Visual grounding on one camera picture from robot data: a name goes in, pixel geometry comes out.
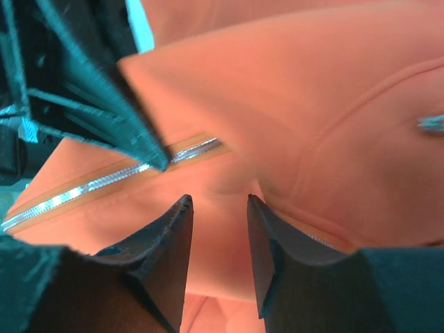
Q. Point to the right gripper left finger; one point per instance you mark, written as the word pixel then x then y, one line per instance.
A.
pixel 136 285

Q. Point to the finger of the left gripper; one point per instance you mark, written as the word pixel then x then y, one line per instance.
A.
pixel 59 69

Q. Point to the orange zip jacket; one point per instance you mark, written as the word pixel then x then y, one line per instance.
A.
pixel 330 112

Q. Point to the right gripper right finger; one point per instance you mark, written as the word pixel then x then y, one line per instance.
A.
pixel 302 285

